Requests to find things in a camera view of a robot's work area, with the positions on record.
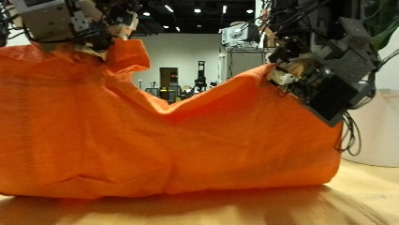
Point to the orange piece of clothing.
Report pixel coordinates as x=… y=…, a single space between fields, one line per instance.
x=166 y=140

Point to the white plant pot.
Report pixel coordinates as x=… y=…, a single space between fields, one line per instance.
x=373 y=131

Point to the green leafy plant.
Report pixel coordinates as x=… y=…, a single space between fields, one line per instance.
x=384 y=31

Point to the grey filing cabinet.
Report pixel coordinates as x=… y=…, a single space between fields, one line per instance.
x=244 y=62

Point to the grey box appliance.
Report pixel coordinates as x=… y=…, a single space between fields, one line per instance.
x=236 y=34

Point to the brown door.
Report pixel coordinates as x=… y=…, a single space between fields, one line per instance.
x=167 y=76

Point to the black camera tripod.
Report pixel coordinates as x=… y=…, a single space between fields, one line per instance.
x=201 y=78

